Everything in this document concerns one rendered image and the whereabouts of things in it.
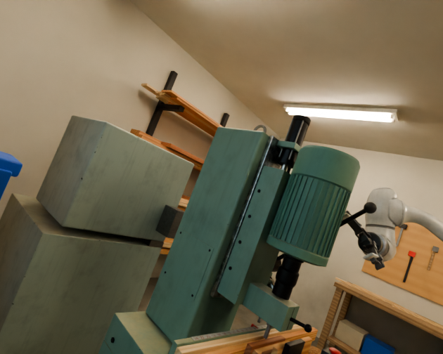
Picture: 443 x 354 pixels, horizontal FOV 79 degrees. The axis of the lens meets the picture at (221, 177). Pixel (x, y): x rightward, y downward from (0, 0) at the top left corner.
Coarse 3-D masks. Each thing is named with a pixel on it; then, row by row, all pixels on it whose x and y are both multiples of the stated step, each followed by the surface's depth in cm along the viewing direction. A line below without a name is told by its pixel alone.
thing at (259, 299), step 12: (252, 288) 79; (264, 288) 80; (252, 300) 78; (264, 300) 76; (276, 300) 74; (288, 300) 77; (252, 312) 77; (264, 312) 75; (276, 312) 72; (288, 312) 71; (276, 324) 71; (288, 324) 73
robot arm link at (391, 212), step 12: (372, 192) 109; (384, 192) 106; (384, 204) 104; (396, 204) 103; (372, 216) 105; (384, 216) 103; (396, 216) 102; (408, 216) 102; (420, 216) 101; (432, 216) 101; (432, 228) 100
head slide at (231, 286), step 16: (272, 176) 82; (288, 176) 83; (256, 192) 85; (272, 192) 81; (256, 208) 83; (272, 208) 80; (256, 224) 81; (272, 224) 82; (240, 240) 83; (256, 240) 79; (240, 256) 81; (256, 256) 80; (272, 256) 86; (224, 272) 83; (240, 272) 79; (256, 272) 81; (224, 288) 81; (240, 288) 78; (240, 304) 80
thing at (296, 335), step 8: (312, 328) 101; (272, 336) 81; (288, 336) 85; (296, 336) 89; (304, 336) 94; (312, 336) 99; (240, 344) 69; (208, 352) 60; (216, 352) 62; (224, 352) 63; (232, 352) 64; (240, 352) 67
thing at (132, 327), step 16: (112, 320) 87; (128, 320) 86; (144, 320) 90; (112, 336) 85; (128, 336) 80; (144, 336) 81; (160, 336) 84; (112, 352) 83; (128, 352) 78; (144, 352) 74; (160, 352) 77
